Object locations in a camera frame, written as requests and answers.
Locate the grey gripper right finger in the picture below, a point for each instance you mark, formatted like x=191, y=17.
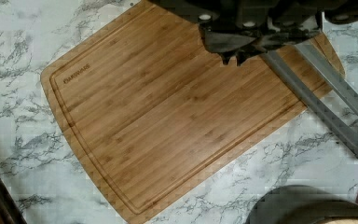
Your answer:
x=342, y=131

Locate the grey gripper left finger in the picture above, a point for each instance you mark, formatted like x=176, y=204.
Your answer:
x=331, y=76

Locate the bamboo cutting board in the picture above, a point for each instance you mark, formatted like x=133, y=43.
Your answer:
x=150, y=113

